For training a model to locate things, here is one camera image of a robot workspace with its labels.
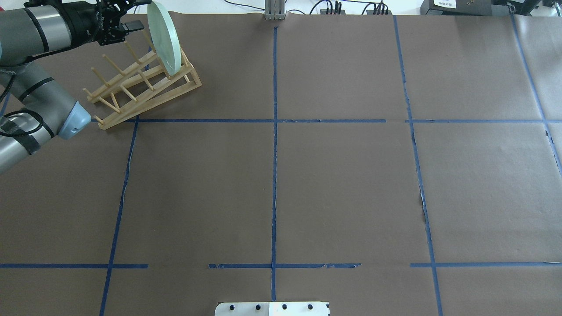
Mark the aluminium frame post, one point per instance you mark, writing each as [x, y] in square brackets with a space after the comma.
[275, 10]

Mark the black power box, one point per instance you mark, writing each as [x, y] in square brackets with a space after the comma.
[463, 7]

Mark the light green ceramic plate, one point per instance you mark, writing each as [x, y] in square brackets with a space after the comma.
[164, 37]

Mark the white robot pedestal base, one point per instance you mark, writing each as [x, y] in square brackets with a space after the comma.
[273, 309]

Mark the wooden dish rack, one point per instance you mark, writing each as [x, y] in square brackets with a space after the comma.
[142, 86]

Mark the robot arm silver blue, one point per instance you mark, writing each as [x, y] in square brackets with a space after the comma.
[40, 29]

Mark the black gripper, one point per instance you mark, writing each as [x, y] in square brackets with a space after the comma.
[82, 19]

